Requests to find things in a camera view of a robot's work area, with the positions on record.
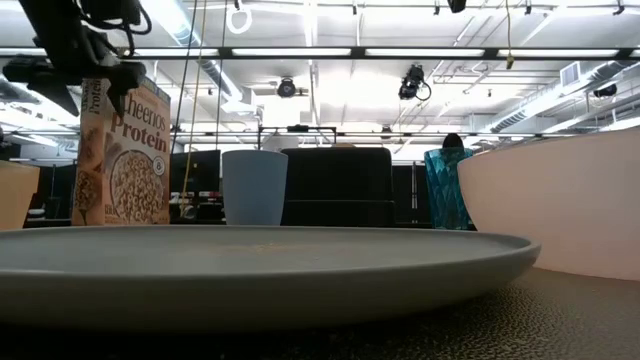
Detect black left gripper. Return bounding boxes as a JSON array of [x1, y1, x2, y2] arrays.
[[2, 27, 147, 119]]

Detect grey round plate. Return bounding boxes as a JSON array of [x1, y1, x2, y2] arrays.
[[0, 223, 543, 334]]

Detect black monitor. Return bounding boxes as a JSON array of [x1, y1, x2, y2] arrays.
[[169, 149, 222, 194]]

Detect black two-slot toaster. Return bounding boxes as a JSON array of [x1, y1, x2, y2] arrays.
[[279, 146, 397, 228]]

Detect Cheerios Protein cereal box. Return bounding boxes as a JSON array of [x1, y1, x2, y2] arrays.
[[71, 77, 172, 227]]

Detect yellow hanging rope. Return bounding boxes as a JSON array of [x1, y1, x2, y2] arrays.
[[179, 0, 209, 216]]

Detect white air vent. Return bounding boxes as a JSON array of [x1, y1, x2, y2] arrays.
[[559, 61, 582, 89]]

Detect black hanging cable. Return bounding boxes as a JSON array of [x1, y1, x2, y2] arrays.
[[215, 0, 228, 151], [171, 0, 200, 154]]

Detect white hanging ring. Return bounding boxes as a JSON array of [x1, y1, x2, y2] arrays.
[[225, 1, 253, 36]]

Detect blue plastic cup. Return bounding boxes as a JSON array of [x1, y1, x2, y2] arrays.
[[221, 149, 290, 227]]

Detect black ceiling camera with cable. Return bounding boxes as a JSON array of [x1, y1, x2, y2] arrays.
[[397, 63, 433, 102]]

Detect teal faceted glass tumbler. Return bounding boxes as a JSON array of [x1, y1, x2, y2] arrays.
[[423, 147, 475, 231]]

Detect yellow cable with plug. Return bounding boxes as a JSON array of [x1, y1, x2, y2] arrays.
[[504, 0, 516, 70]]

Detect round black ceiling camera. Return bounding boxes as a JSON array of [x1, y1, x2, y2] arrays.
[[276, 76, 298, 99]]

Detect pink bowl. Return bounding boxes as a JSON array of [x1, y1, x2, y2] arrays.
[[457, 127, 640, 282]]

